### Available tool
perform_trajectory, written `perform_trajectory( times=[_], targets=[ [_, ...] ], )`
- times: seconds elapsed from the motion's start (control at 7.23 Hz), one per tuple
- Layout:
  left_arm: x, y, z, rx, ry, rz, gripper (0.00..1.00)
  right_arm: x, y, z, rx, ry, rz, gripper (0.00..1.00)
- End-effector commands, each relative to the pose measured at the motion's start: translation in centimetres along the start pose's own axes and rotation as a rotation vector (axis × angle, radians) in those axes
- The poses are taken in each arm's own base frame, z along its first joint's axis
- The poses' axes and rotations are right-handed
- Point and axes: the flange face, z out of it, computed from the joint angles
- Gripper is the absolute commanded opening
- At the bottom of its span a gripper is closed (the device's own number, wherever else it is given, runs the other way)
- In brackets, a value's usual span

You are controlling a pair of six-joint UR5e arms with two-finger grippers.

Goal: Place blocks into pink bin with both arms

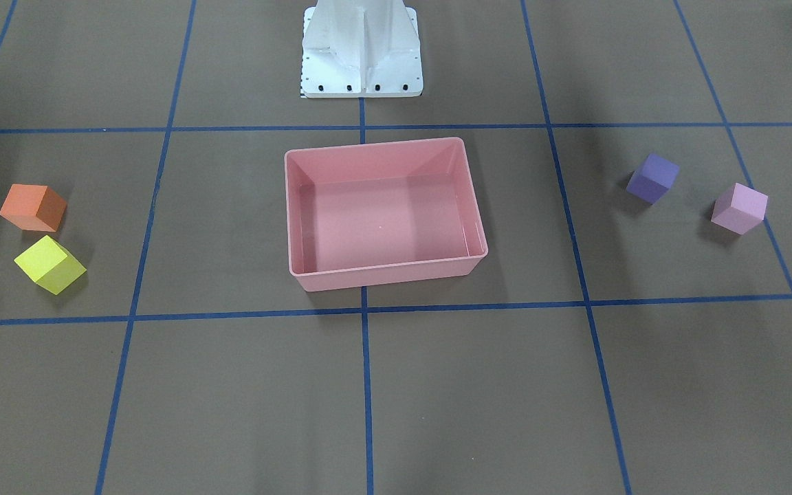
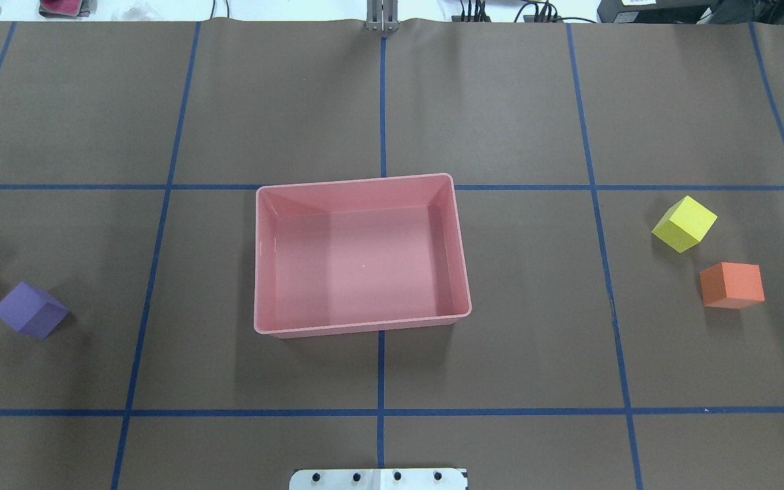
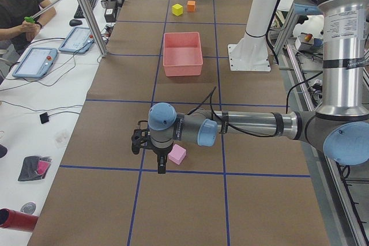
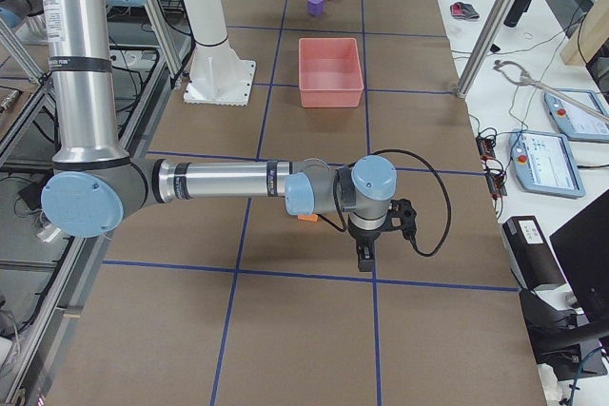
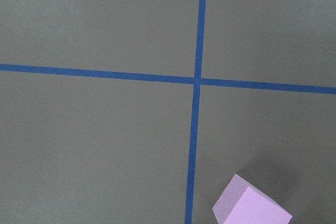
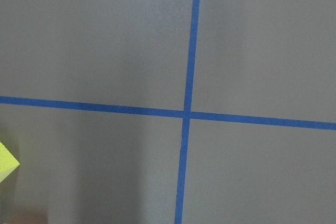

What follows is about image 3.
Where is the grey emergency stop box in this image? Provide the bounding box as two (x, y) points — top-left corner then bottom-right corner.
(295, 33), (323, 52)

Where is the red cylinder bottle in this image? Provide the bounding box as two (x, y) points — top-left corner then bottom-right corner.
(1, 209), (39, 232)

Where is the seated person dark shirt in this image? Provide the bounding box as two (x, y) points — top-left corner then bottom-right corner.
(1, 0), (56, 55)

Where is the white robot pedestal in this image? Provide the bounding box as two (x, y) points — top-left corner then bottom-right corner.
(228, 0), (280, 72)

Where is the yellow foam block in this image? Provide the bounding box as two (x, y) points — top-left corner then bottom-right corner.
(171, 3), (183, 16)

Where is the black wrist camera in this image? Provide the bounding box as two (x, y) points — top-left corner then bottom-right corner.
(131, 128), (151, 155)

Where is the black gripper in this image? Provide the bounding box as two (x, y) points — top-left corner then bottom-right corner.
(153, 145), (172, 174)

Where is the small black square puck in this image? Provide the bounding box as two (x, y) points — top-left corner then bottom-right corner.
(39, 112), (50, 124)

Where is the metal reacher grabber stick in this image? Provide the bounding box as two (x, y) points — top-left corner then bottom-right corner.
(24, 0), (61, 23)

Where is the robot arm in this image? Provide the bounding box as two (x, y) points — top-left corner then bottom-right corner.
(146, 0), (368, 173)

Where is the far teach pendant tablet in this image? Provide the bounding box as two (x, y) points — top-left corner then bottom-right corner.
(58, 27), (94, 55)

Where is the round metal disc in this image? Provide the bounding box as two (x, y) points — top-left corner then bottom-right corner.
(20, 202), (36, 215)

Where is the black power adapter box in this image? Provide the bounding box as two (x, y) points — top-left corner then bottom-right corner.
(104, 1), (117, 23)

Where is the orange foam block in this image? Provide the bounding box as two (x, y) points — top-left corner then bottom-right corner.
(187, 0), (196, 12)

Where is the teach pendant tablet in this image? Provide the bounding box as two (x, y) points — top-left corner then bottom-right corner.
(58, 27), (94, 55)
(12, 47), (58, 79)

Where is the black computer mouse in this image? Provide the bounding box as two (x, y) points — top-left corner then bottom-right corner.
(69, 18), (83, 27)

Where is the pink foam block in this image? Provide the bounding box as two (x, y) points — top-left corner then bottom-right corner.
(168, 144), (187, 165)

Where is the aluminium frame post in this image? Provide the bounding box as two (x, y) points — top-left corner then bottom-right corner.
(77, 0), (107, 58)

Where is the pink plastic bin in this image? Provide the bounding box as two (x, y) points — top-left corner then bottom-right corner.
(163, 32), (203, 77)

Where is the near teach pendant tablet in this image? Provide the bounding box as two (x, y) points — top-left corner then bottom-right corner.
(12, 47), (58, 79)

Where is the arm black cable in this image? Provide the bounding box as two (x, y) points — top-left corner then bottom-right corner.
(184, 86), (282, 138)

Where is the grey pink cloth pouch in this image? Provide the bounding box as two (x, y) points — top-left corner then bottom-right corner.
(18, 156), (52, 181)

